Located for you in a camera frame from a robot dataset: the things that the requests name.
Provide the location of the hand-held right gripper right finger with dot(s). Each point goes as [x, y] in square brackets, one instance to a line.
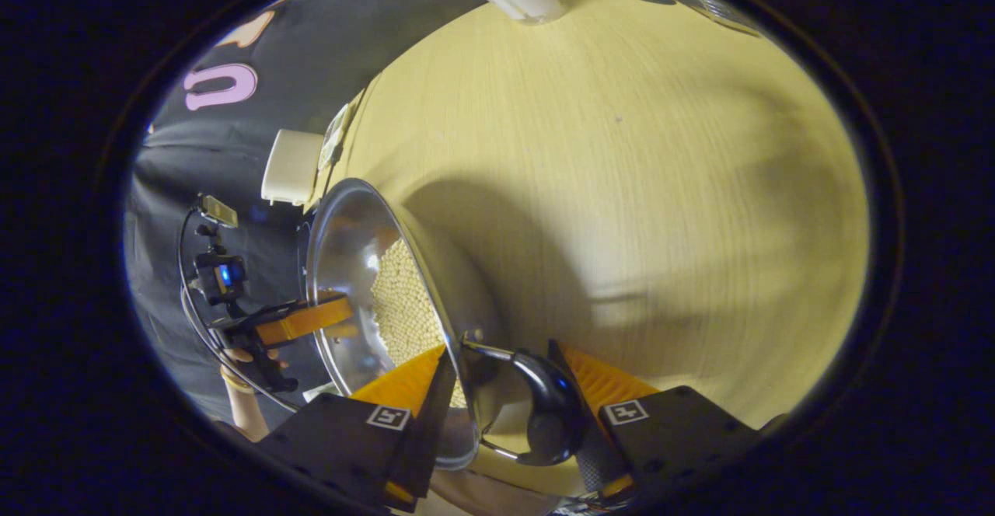
[605, 454]

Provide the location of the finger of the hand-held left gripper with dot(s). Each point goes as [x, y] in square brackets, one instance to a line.
[307, 320]

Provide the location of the white divided bean dish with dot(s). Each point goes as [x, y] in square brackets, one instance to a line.
[334, 139]

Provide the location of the white toaster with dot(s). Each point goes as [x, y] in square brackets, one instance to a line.
[291, 166]

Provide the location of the pile of yellow soybeans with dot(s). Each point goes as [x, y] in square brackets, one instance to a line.
[404, 306]

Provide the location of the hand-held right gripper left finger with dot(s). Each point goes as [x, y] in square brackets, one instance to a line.
[431, 423]

